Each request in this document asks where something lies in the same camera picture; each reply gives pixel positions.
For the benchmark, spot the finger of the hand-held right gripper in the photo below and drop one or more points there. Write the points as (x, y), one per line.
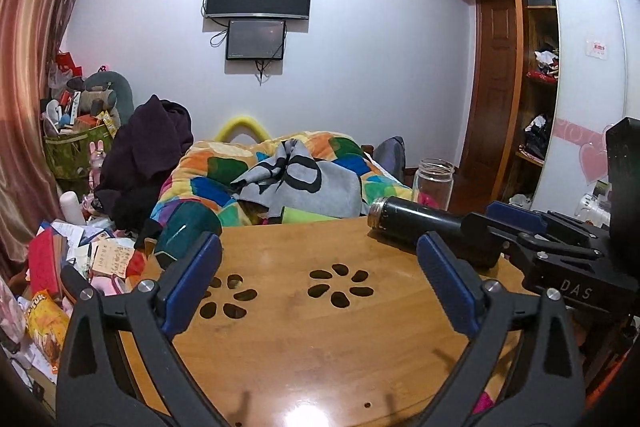
(515, 213)
(487, 237)

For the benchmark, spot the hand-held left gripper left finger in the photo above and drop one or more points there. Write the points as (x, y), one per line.
(192, 279)

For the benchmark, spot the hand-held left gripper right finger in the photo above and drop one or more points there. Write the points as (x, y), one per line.
(446, 279)

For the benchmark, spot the black cylindrical cup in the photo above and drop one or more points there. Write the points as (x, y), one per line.
(415, 219)

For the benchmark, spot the dark green cup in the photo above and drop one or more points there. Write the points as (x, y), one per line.
(182, 224)

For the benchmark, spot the white plastic bag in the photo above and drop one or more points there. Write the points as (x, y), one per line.
(592, 207)

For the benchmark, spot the clear glass jar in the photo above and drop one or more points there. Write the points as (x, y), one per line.
(433, 184)

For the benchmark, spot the handwritten paper note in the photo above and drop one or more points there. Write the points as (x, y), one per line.
(114, 259)

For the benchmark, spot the colourful patchwork blanket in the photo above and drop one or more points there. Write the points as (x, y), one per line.
(210, 177)

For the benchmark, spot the brown wooden door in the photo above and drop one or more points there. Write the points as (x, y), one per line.
(492, 97)

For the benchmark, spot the blue grey bag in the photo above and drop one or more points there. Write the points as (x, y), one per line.
(391, 157)

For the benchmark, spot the lime green box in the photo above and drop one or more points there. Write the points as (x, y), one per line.
(305, 214)

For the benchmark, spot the dark purple clothing pile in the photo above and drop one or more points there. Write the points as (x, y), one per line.
(145, 157)

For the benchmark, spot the white plastic bottle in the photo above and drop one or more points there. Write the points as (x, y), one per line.
(71, 208)

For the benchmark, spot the grey black printed cloth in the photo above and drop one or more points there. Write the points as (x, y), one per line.
(300, 179)

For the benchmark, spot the red book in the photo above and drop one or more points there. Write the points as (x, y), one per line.
(45, 262)

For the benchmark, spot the orange snack packet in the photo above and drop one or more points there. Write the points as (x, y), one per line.
(47, 322)

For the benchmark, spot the pink bunny toy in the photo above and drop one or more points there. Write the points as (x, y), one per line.
(97, 159)

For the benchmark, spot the yellow foam pillow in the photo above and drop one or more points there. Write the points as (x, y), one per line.
(241, 129)

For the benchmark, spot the white sliding wardrobe door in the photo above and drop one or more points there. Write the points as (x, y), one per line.
(582, 67)

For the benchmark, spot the green storage basket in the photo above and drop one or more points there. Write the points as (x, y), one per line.
(75, 152)

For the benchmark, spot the grey plush toy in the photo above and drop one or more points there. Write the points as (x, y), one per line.
(102, 94)

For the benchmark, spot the red paper bag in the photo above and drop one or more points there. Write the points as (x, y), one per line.
(67, 64)

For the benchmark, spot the striped brown curtain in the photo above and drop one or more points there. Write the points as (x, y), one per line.
(30, 72)

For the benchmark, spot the small black wall monitor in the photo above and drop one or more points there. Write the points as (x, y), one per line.
(255, 40)

